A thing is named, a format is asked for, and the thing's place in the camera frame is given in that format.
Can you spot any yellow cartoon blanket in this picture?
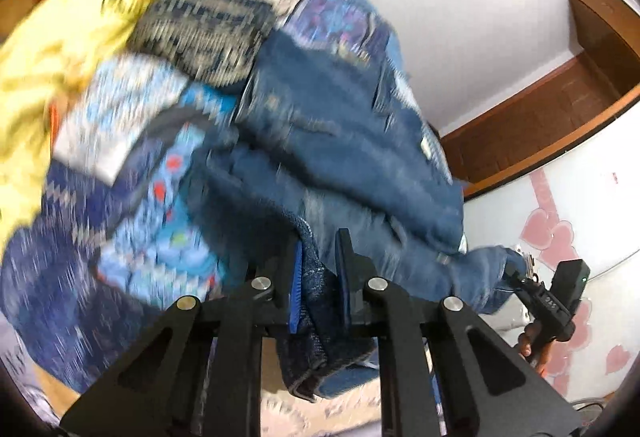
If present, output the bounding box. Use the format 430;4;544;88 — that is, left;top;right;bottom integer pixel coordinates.
0;0;227;254

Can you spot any blue patchwork bedspread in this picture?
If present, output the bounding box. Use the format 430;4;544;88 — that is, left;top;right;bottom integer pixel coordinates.
0;0;468;437

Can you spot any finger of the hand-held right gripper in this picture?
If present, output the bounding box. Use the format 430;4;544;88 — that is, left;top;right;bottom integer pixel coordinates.
501;247;540;290

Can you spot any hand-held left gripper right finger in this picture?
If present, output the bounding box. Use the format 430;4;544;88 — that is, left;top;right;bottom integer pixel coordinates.
336;228;585;437

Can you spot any blue denim jacket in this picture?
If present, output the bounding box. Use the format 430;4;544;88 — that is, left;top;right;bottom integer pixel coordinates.
200;32;531;404

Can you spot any person's right hand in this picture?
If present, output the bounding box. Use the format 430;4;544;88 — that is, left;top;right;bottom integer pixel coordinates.
516;321;557;377

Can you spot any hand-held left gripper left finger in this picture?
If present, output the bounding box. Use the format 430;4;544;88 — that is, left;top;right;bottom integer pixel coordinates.
59;242;304;437

